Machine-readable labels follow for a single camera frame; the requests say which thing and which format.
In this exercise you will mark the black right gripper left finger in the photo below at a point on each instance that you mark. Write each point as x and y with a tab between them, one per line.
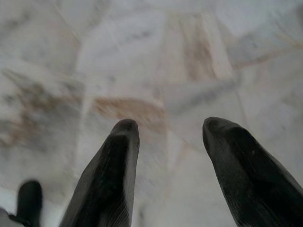
111	179

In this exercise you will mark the black robot foot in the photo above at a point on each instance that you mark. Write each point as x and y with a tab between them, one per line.
29	203

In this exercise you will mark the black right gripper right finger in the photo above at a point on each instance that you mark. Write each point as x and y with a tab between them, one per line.
246	179

